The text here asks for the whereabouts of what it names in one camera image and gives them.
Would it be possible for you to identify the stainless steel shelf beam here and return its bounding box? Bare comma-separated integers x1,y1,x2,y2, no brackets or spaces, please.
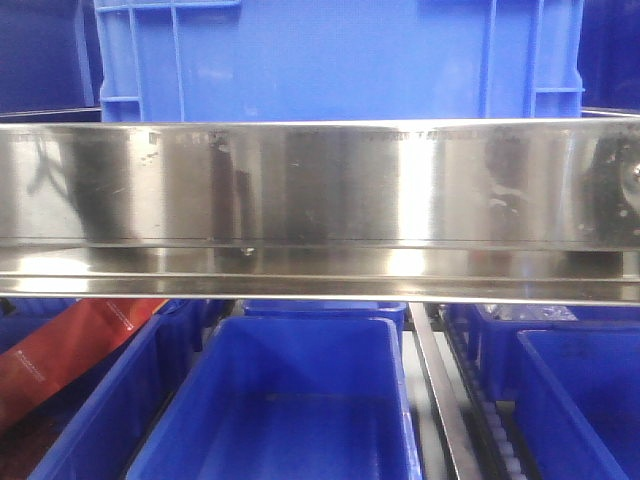
1,117,639,305

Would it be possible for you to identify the large blue crate upper shelf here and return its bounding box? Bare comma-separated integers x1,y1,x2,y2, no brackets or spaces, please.
94,1,583,122

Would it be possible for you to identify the blue bin rear centre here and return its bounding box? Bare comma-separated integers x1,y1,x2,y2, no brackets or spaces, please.
243,300,409,344

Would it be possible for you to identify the blue bin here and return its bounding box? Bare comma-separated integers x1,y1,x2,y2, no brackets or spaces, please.
243,300,409,344
444,303,639,401
127,316,422,479
1,300,207,479
514,329,639,479

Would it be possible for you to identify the blue bin centre lower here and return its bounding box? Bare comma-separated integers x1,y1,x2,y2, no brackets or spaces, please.
127,316,422,479

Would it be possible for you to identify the blue bin rear right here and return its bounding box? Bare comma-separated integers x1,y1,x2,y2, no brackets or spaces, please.
444,303,639,401

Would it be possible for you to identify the roller track strip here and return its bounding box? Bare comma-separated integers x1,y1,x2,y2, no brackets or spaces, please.
439,304,540,479

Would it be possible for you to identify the blue bin right lower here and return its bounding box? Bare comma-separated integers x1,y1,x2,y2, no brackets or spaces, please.
514,329,639,479

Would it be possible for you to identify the red foil pouch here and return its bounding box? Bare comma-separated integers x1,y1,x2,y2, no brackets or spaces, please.
1,298,167,431

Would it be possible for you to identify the dark blue crate upper left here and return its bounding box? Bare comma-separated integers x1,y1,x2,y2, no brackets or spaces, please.
1,1,103,114

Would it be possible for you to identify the dark blue crate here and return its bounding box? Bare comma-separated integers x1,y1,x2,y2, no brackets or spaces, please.
578,0,639,110
1,1,103,114

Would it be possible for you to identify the dark blue crate upper right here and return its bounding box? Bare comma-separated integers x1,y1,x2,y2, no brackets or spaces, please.
578,0,639,110

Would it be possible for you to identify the blue bin left lower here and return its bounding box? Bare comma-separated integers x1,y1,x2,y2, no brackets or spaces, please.
1,300,207,479

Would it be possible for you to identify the metal shelf divider rail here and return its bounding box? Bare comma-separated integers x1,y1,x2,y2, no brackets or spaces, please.
409,302,483,479

